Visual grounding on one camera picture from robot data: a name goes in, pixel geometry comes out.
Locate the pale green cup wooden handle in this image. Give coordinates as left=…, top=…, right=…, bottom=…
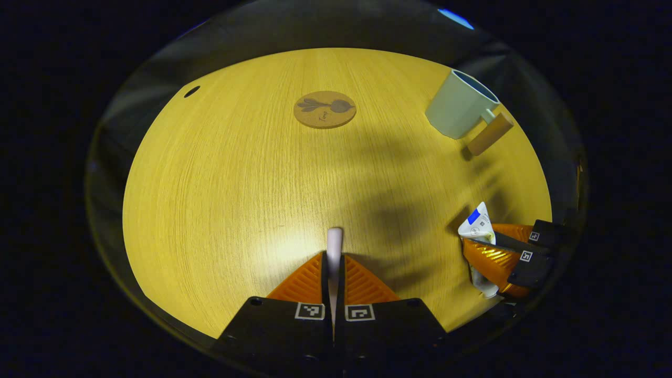
left=424, top=69, right=515, bottom=157

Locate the white toothbrush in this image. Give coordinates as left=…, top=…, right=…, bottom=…
left=327, top=227, right=343, bottom=337

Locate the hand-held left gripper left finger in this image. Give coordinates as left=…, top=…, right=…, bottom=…
left=212, top=251, right=335, bottom=371

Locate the round cork coaster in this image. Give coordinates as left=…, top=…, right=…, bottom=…
left=293, top=91, right=357, bottom=129

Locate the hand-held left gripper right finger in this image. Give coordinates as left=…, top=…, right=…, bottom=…
left=335, top=253, right=458, bottom=371

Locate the white toothpaste tube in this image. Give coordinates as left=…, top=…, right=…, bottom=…
left=458, top=202, right=499, bottom=299

